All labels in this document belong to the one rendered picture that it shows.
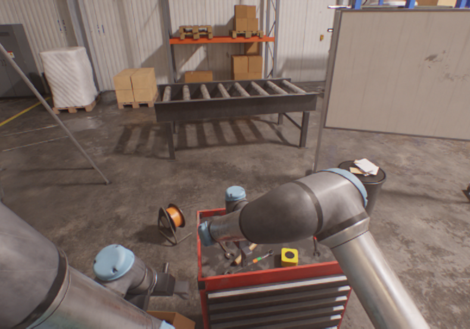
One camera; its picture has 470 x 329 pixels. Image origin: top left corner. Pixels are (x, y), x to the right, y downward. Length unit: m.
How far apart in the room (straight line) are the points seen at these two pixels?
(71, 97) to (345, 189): 7.04
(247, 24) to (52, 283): 7.58
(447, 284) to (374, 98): 1.83
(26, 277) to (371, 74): 3.14
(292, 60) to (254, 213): 8.86
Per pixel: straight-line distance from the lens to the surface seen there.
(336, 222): 0.55
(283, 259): 1.29
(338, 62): 3.16
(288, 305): 1.42
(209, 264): 1.30
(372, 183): 2.59
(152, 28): 8.81
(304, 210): 0.51
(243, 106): 3.99
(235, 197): 0.95
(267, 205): 0.52
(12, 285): 0.31
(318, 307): 1.52
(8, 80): 9.75
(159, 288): 0.78
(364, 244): 0.58
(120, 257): 0.64
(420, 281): 2.80
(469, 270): 3.12
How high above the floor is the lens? 1.89
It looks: 29 degrees down
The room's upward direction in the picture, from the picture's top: 1 degrees counter-clockwise
